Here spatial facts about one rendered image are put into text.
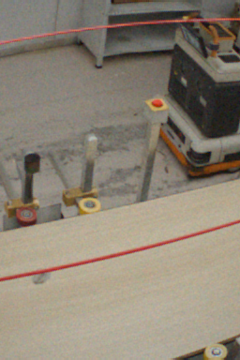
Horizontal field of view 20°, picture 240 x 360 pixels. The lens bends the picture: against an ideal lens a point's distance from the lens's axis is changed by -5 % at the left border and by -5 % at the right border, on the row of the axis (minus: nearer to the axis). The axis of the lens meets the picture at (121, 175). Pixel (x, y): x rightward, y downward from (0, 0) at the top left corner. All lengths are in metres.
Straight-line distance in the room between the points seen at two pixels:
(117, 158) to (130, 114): 0.50
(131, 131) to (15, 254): 2.32
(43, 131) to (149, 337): 2.56
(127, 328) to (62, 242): 0.46
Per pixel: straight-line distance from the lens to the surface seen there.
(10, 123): 4.65
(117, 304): 2.34
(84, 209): 2.66
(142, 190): 2.92
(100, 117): 4.74
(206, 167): 4.28
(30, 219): 2.60
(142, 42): 5.48
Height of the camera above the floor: 2.67
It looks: 39 degrees down
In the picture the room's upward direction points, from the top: 8 degrees clockwise
